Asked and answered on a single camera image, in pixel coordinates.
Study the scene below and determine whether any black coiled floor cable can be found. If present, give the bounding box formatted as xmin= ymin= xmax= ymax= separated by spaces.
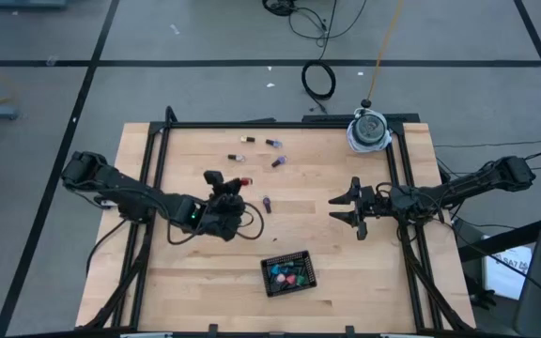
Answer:
xmin=300 ymin=58 xmax=338 ymax=115

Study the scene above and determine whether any black aluminium table frame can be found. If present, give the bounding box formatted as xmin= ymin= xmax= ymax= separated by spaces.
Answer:
xmin=76 ymin=105 xmax=477 ymax=338

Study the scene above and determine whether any black diagonal beam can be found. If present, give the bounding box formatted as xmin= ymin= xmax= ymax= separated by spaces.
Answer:
xmin=457 ymin=215 xmax=541 ymax=262

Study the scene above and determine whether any yellow hanging cable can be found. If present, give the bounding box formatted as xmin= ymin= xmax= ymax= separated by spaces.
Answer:
xmin=366 ymin=0 xmax=406 ymax=102

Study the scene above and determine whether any white printed box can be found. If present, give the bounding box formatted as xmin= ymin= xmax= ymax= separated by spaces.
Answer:
xmin=484 ymin=246 xmax=533 ymax=301

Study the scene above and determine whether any black cable bundle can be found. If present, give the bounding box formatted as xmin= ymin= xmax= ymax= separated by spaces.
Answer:
xmin=261 ymin=0 xmax=369 ymax=48

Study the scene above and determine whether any white round cable reel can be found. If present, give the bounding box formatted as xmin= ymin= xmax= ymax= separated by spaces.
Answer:
xmin=350 ymin=108 xmax=389 ymax=150

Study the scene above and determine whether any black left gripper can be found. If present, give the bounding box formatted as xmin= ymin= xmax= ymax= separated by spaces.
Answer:
xmin=200 ymin=170 xmax=248 ymax=242

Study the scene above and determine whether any black slotted plastic basket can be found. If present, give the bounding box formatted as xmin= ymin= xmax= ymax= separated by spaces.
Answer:
xmin=259 ymin=249 xmax=318 ymax=299

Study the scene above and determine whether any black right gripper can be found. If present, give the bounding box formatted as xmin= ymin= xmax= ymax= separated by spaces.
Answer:
xmin=328 ymin=177 xmax=401 ymax=241

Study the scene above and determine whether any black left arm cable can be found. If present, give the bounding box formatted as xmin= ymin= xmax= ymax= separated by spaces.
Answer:
xmin=165 ymin=201 xmax=266 ymax=246

